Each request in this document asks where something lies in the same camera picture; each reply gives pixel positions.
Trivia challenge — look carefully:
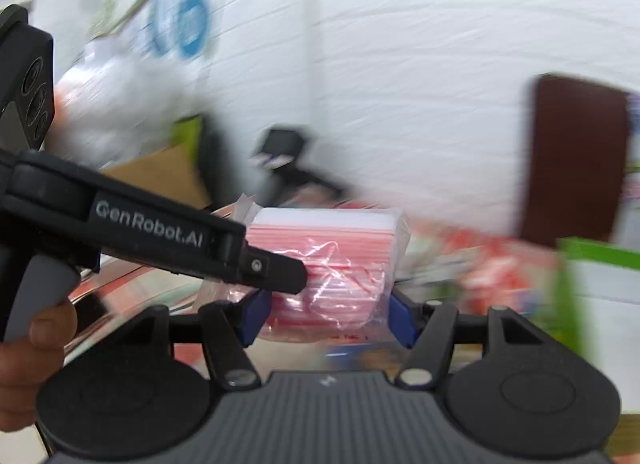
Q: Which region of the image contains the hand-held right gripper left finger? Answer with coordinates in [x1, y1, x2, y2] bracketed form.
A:
[107, 289, 274, 391]

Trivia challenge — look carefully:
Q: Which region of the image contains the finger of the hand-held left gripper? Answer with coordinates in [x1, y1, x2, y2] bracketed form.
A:
[239, 243, 308, 295]

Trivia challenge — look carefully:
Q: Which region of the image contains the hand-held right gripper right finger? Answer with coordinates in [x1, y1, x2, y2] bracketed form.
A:
[389, 293, 546, 391]

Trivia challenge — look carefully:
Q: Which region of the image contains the pack of red-striped zip bags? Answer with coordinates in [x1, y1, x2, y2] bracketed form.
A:
[199, 193, 412, 345]

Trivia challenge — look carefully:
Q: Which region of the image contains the person's left hand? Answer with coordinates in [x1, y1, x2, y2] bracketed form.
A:
[0, 301, 79, 434]

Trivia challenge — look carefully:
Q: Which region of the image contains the cardboard box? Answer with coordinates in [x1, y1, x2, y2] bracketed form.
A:
[99, 143, 212, 211]

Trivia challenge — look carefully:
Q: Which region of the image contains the red plaid tablecloth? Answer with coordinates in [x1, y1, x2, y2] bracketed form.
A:
[64, 199, 567, 361]

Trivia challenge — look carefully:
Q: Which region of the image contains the white plastic bag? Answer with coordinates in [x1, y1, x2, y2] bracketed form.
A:
[49, 38, 212, 171]

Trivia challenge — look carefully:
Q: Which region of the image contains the idle black hand-held gripper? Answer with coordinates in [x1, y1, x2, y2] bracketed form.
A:
[249, 126, 352, 195]

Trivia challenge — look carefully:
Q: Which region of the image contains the green and white box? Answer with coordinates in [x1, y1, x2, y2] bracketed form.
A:
[546, 238, 640, 366]

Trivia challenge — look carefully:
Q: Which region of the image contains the brown chair back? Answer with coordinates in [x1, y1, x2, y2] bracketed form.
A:
[516, 72, 632, 247]

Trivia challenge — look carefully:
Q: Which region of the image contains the wall poster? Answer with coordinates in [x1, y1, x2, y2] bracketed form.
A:
[84, 0, 222, 65]

